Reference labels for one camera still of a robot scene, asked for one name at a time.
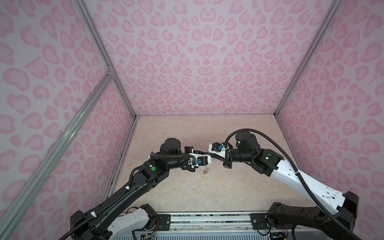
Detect metal key holder plate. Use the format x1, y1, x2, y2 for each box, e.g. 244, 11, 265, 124
203, 167, 209, 175

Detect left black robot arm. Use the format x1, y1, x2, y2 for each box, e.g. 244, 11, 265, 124
61, 138, 209, 240

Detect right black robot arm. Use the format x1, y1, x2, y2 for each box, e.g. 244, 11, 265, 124
221, 129, 359, 240

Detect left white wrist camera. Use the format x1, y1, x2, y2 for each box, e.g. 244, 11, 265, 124
188, 154, 212, 169

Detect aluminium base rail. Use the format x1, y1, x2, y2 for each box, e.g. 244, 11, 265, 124
116, 211, 332, 240

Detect right black corrugated cable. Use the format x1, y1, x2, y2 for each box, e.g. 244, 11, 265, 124
224, 128, 362, 240

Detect right corner aluminium post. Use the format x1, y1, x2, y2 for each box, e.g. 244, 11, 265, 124
274, 0, 344, 119

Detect corner aluminium post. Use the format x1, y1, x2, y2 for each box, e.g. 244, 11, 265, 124
274, 0, 344, 119
73, 0, 137, 120

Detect left corner aluminium post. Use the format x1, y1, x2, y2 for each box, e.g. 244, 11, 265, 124
73, 0, 137, 120

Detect aluminium frame strut diagonal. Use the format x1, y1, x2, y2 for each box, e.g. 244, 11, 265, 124
1, 72, 115, 240

